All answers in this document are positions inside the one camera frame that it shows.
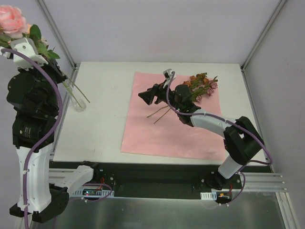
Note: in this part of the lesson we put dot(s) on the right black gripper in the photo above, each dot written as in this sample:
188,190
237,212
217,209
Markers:
155,90

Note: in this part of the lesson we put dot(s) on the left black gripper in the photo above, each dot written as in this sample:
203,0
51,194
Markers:
55,69

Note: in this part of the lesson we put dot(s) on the light pink rose stem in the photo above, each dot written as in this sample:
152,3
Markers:
51,54

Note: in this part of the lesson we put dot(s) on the pink wrapping paper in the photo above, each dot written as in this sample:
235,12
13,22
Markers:
156,130

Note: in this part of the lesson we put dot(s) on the pink carnation stem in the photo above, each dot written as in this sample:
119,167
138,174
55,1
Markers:
13,24

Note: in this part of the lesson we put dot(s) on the peach rose stem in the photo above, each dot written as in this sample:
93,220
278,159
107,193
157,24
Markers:
34,33

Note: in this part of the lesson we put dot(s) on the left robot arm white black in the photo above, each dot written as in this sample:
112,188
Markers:
36,104

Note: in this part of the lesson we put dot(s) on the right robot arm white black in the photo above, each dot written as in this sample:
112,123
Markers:
241,139

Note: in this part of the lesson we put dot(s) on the clear glass vase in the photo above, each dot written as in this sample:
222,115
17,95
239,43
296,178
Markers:
78,104

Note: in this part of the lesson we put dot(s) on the artificial flower bouquet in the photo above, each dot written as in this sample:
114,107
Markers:
190,92

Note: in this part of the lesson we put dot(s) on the left aluminium corner post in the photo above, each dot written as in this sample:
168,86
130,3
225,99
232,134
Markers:
55,31

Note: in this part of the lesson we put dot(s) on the aluminium corner post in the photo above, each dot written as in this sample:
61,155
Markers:
55,31
274,15

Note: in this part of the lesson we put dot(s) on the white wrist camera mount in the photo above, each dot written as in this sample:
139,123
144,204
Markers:
169,75
26,47

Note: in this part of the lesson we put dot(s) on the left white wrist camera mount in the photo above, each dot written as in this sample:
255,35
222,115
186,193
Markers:
26,47

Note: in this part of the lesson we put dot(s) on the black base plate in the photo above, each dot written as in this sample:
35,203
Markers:
163,181

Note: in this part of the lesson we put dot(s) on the left white cable duct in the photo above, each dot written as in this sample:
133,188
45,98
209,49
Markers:
92,193

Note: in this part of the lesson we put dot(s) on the white cable duct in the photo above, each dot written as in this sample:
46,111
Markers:
92,193
208,195

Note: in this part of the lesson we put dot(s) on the right white cable duct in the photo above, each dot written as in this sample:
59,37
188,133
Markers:
208,195

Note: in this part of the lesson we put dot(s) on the aluminium front rail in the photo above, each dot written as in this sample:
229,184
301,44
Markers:
254,182

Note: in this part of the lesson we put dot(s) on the right aluminium corner post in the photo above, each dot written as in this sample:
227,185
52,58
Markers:
274,15

